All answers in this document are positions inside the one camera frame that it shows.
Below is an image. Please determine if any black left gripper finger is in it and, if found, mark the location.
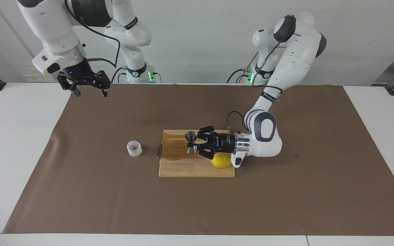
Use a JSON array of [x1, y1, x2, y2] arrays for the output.
[[197, 125, 220, 141], [194, 144, 218, 160]]

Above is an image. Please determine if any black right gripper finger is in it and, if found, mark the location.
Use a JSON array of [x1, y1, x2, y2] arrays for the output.
[[57, 72, 82, 99], [93, 70, 111, 98]]

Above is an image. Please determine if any steel jigger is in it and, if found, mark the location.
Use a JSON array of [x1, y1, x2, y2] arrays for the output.
[[185, 131, 198, 155]]

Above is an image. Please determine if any small clear plastic cup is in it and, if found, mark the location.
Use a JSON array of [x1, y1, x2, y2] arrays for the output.
[[127, 140, 143, 157]]

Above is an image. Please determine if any yellow lemon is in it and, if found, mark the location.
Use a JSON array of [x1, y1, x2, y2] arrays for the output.
[[211, 153, 233, 169]]

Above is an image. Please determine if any wooden cutting board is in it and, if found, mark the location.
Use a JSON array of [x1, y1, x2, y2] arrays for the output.
[[157, 129, 236, 178]]

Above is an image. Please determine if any white box with yellow labels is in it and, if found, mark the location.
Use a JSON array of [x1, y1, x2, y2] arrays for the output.
[[24, 70, 49, 82]]

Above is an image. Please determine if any brown table mat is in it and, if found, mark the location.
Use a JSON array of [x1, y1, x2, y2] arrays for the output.
[[3, 83, 394, 236]]

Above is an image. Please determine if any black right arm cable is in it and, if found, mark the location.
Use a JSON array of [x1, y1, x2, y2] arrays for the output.
[[65, 0, 121, 68]]

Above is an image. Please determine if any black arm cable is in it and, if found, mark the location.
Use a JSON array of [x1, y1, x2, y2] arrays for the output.
[[65, 0, 121, 68], [227, 15, 302, 134]]

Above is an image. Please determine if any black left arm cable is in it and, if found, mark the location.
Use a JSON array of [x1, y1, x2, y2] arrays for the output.
[[227, 15, 302, 134]]

